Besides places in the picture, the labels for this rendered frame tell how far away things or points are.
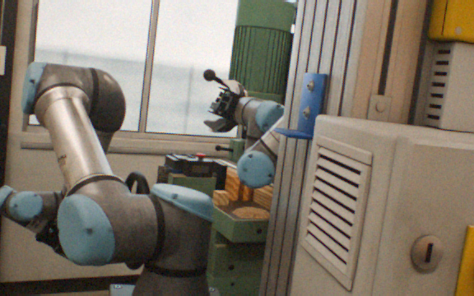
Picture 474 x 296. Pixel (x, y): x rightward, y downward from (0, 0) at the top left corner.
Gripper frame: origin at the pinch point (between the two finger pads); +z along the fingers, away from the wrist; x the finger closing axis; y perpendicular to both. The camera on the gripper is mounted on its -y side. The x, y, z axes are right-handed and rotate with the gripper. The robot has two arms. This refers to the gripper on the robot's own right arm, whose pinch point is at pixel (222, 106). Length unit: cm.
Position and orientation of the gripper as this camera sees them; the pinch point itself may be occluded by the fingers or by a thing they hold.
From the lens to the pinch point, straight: 152.7
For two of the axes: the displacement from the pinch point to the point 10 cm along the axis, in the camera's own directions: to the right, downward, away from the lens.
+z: -4.2, -1.7, 8.9
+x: -4.1, 9.1, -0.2
